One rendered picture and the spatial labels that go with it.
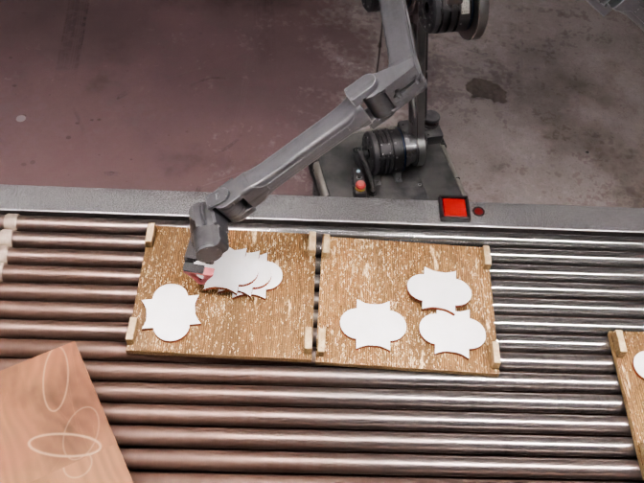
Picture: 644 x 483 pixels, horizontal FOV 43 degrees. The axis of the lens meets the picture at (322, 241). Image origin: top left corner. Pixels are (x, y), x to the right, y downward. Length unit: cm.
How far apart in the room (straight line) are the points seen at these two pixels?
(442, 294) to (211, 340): 54
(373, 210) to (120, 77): 199
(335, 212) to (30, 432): 91
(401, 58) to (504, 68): 234
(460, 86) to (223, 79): 109
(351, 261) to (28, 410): 80
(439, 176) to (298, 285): 132
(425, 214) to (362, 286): 30
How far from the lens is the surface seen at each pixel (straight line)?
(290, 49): 394
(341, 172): 307
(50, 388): 172
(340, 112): 169
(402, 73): 167
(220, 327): 185
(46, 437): 167
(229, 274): 189
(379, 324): 186
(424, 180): 309
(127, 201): 212
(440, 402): 183
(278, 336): 184
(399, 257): 199
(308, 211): 207
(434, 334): 187
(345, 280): 193
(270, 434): 175
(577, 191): 357
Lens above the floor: 253
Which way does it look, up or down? 53 degrees down
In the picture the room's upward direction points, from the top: 6 degrees clockwise
